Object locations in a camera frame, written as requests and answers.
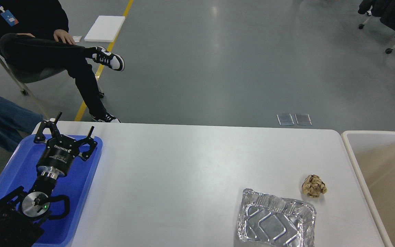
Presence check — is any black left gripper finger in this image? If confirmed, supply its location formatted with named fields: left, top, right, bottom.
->
left=34, top=111, right=62, bottom=144
left=70, top=126, right=98, bottom=161

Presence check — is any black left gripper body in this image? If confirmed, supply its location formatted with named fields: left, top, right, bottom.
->
left=36, top=134, right=83, bottom=178

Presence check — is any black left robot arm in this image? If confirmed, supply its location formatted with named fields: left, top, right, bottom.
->
left=0, top=114, right=103, bottom=247

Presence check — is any person in blue jeans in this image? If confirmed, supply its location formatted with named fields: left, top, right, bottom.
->
left=0, top=97, right=45, bottom=153

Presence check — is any blue plastic tray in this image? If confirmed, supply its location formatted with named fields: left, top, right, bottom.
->
left=0, top=135, right=103, bottom=247

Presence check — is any grey chair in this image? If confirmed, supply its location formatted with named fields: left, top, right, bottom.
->
left=0, top=47, right=107, bottom=117

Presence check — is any seated person in black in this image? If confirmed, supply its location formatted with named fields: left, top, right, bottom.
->
left=0, top=0, right=125, bottom=122

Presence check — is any aluminium foil tray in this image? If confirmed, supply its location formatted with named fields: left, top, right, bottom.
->
left=237, top=189, right=316, bottom=247

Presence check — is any left floor plate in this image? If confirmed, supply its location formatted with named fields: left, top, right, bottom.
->
left=276, top=114, right=295, bottom=126

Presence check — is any floor plate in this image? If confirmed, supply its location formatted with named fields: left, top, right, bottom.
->
left=276, top=114, right=295, bottom=126
left=295, top=114, right=312, bottom=126

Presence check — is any right floor plate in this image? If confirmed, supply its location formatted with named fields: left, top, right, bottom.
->
left=295, top=114, right=312, bottom=126

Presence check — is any crumpled brown paper ball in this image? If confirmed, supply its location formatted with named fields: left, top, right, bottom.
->
left=301, top=175, right=328, bottom=198

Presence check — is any beige plastic bin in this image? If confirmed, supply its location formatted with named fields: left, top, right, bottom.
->
left=342, top=131, right=395, bottom=247

